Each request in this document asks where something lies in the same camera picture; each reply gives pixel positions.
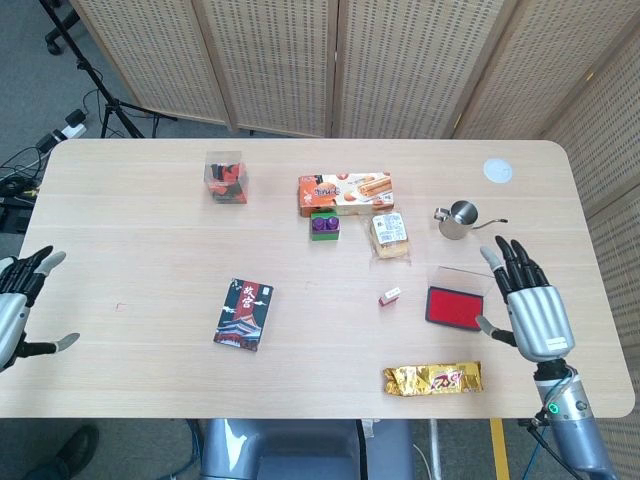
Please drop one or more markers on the clear box orange black pieces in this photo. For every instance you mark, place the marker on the clear box orange black pieces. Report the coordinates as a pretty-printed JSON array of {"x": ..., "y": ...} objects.
[{"x": 226, "y": 180}]

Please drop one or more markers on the red ink pad clear lid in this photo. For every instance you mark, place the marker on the red ink pad clear lid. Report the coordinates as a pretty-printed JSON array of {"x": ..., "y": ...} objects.
[{"x": 452, "y": 306}]

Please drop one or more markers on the white power strip with adapter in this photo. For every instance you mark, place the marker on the white power strip with adapter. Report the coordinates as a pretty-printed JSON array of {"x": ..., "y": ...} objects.
[{"x": 70, "y": 131}]

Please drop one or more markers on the wrapped yellow cake slice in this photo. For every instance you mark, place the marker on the wrapped yellow cake slice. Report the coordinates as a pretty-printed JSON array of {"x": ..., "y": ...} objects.
[{"x": 390, "y": 235}]

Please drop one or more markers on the grey robot torso base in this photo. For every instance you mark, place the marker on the grey robot torso base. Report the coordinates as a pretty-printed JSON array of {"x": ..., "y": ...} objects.
[{"x": 305, "y": 450}]

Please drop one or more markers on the dark palace print card box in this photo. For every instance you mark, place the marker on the dark palace print card box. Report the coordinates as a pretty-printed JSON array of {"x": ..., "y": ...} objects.
[{"x": 244, "y": 315}]

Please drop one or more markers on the white round table grommet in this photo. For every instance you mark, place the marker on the white round table grommet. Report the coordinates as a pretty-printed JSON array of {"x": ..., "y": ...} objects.
[{"x": 498, "y": 170}]

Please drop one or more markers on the black tripod stand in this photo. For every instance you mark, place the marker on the black tripod stand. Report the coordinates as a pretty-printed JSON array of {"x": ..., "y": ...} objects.
[{"x": 107, "y": 102}]

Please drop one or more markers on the wood rattan folding screen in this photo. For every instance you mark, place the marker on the wood rattan folding screen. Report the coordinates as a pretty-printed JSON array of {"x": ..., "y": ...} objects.
[{"x": 280, "y": 60}]

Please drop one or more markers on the orange egg roll biscuit box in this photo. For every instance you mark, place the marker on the orange egg roll biscuit box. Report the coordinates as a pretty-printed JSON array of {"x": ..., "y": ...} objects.
[{"x": 345, "y": 195}]

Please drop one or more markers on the black leather shoe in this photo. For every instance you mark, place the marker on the black leather shoe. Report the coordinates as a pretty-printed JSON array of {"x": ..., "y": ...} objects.
[{"x": 75, "y": 450}]

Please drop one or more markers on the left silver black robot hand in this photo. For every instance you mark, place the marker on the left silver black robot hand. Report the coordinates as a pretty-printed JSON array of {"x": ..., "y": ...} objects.
[{"x": 11, "y": 320}]

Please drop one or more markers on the small steel pitcher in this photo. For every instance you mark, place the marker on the small steel pitcher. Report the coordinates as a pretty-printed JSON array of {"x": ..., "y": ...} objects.
[{"x": 457, "y": 222}]

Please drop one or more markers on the black office chair wheel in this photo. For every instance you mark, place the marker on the black office chair wheel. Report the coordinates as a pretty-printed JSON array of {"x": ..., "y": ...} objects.
[{"x": 55, "y": 40}]

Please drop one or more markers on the small red white stamp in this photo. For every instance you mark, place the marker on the small red white stamp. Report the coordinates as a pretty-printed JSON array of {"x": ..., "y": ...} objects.
[{"x": 390, "y": 296}]

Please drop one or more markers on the purple green toy block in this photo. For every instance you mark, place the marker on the purple green toy block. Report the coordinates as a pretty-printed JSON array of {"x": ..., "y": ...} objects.
[{"x": 325, "y": 227}]

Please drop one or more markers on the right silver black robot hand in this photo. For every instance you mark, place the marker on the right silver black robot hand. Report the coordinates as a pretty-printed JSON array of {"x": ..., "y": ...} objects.
[{"x": 540, "y": 320}]

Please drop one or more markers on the gold foil snack packet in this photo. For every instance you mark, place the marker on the gold foil snack packet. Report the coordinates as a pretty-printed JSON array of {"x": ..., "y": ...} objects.
[{"x": 432, "y": 379}]

